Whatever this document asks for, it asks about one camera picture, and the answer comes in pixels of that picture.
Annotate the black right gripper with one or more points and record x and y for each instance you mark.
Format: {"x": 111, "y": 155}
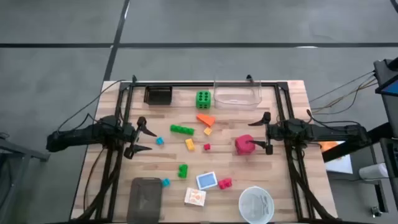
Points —
{"x": 278, "y": 133}

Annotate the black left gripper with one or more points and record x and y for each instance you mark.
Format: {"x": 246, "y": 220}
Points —
{"x": 130, "y": 135}

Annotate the red plush die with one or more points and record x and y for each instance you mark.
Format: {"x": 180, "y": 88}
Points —
{"x": 242, "y": 147}

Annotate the long green toy brick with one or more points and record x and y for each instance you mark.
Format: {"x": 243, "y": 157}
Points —
{"x": 182, "y": 129}

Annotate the yellow toy brick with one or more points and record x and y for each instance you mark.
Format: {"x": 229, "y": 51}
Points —
{"x": 190, "y": 144}

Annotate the green stepped toy brick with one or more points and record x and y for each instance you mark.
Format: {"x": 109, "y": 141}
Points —
{"x": 183, "y": 171}

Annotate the small amber toy brick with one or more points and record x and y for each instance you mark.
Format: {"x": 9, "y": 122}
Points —
{"x": 207, "y": 131}

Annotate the orange toy brick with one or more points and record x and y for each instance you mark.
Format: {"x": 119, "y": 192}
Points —
{"x": 206, "y": 119}

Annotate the red stepped toy brick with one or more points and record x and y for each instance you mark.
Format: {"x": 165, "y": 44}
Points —
{"x": 225, "y": 183}

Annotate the green plush die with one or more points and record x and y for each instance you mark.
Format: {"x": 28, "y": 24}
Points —
{"x": 203, "y": 99}

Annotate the blue card deck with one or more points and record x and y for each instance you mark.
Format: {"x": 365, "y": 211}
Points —
{"x": 206, "y": 180}

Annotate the orange white card box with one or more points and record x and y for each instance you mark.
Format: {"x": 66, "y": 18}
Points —
{"x": 195, "y": 196}

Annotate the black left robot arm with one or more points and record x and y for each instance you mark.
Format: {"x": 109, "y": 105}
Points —
{"x": 77, "y": 135}

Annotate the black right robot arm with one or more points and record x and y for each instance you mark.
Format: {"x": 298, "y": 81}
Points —
{"x": 335, "y": 132}

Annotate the clear plastic bin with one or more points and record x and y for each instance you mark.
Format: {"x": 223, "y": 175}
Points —
{"x": 237, "y": 101}

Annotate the small black tray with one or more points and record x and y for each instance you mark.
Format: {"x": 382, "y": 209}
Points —
{"x": 158, "y": 95}

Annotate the small dark clamp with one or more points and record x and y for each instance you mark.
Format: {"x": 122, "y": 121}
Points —
{"x": 134, "y": 78}
{"x": 249, "y": 76}

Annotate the orange object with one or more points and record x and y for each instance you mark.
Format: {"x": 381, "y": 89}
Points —
{"x": 329, "y": 146}

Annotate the grey translucent bin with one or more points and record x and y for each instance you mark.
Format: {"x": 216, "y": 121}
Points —
{"x": 144, "y": 200}

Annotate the white paper sheet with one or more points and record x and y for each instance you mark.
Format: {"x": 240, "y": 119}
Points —
{"x": 340, "y": 163}

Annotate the black beam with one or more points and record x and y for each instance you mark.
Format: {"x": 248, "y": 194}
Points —
{"x": 357, "y": 146}

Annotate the white roll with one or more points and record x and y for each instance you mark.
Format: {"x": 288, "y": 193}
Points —
{"x": 373, "y": 171}

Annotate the black shelf rack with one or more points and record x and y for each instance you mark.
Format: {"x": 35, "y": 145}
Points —
{"x": 392, "y": 161}

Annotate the blue screen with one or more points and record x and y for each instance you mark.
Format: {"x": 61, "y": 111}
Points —
{"x": 392, "y": 88}

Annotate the small caster wheel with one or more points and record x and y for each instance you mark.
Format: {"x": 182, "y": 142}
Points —
{"x": 376, "y": 211}

